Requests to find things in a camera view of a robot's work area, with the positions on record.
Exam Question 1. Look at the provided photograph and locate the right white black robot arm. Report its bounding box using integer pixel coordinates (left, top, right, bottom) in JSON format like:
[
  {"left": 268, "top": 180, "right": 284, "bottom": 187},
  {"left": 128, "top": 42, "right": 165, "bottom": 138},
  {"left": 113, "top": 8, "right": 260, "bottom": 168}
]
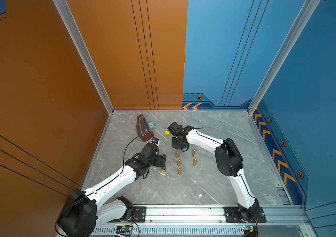
[{"left": 168, "top": 122, "right": 260, "bottom": 222}]

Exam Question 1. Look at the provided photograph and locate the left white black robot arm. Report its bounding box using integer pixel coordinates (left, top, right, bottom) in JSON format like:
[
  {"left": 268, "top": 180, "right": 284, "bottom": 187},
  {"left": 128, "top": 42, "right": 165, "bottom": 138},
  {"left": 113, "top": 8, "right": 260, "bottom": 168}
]
[{"left": 54, "top": 142, "right": 166, "bottom": 237}]

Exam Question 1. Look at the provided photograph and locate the small blue owl toy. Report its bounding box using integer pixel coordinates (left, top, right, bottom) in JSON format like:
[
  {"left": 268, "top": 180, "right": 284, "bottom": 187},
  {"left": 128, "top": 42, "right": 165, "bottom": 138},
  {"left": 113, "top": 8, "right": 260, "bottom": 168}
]
[{"left": 148, "top": 121, "right": 156, "bottom": 130}]

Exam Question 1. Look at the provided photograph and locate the dark red metronome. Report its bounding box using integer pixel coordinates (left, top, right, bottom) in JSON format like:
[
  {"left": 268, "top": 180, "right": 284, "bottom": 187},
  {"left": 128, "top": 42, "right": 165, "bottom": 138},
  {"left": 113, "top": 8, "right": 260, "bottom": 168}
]
[{"left": 136, "top": 114, "right": 154, "bottom": 142}]

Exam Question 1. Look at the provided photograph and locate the left green circuit board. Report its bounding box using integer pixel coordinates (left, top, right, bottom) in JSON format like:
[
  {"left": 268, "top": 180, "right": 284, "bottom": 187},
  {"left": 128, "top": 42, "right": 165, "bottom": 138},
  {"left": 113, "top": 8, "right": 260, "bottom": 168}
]
[{"left": 115, "top": 225, "right": 133, "bottom": 237}]

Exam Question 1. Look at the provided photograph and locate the green circuit board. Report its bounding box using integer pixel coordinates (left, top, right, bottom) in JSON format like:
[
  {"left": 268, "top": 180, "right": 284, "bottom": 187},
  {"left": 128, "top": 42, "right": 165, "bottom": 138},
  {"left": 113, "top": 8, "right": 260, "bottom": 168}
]
[
  {"left": 242, "top": 225, "right": 259, "bottom": 237},
  {"left": 115, "top": 225, "right": 133, "bottom": 237}
]

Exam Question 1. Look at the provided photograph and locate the right green circuit board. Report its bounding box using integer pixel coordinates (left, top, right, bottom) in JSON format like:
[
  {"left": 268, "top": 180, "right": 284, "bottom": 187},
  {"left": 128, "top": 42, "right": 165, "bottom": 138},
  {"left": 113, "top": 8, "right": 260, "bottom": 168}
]
[{"left": 242, "top": 225, "right": 259, "bottom": 237}]

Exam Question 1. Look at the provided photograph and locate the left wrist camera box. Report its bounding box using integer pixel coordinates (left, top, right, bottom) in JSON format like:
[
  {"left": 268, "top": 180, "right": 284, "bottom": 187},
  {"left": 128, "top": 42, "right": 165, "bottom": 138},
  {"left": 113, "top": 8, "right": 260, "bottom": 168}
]
[{"left": 151, "top": 137, "right": 159, "bottom": 146}]

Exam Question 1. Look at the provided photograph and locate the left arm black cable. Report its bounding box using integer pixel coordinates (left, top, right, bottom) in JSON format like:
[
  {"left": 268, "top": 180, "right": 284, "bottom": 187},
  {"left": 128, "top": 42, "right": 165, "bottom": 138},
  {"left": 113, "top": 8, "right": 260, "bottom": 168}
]
[{"left": 120, "top": 135, "right": 140, "bottom": 175}]

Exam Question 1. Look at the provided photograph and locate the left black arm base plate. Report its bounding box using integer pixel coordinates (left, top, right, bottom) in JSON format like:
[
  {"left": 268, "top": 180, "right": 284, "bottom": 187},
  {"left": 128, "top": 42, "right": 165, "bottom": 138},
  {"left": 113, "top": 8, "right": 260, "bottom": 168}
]
[{"left": 117, "top": 206, "right": 146, "bottom": 223}]

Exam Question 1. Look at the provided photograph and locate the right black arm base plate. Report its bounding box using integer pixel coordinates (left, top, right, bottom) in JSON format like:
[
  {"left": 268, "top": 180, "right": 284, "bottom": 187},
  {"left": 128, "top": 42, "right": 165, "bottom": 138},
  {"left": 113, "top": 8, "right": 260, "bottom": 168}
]
[{"left": 223, "top": 206, "right": 267, "bottom": 224}]

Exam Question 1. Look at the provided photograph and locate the aluminium front rail frame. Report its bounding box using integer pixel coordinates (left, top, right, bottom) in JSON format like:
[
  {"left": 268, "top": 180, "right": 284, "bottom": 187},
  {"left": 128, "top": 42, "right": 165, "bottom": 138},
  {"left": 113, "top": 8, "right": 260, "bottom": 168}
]
[{"left": 91, "top": 205, "right": 317, "bottom": 237}]

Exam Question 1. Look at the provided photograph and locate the left aluminium corner post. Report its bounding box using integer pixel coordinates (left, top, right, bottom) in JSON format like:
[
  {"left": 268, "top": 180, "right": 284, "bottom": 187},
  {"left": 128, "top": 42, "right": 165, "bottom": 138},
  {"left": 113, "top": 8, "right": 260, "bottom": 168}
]
[{"left": 53, "top": 0, "right": 114, "bottom": 116}]

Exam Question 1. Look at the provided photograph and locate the aluminium corner post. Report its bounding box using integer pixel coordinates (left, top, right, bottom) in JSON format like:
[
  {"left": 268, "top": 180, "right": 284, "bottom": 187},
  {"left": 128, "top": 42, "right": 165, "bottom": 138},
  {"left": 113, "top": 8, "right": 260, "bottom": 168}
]
[
  {"left": 53, "top": 0, "right": 114, "bottom": 116},
  {"left": 247, "top": 0, "right": 320, "bottom": 116}
]

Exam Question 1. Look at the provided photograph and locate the right aluminium corner post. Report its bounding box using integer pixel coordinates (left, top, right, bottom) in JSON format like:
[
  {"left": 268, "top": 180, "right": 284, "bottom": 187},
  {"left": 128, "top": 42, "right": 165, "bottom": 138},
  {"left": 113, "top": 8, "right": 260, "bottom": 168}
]
[{"left": 247, "top": 0, "right": 320, "bottom": 116}]

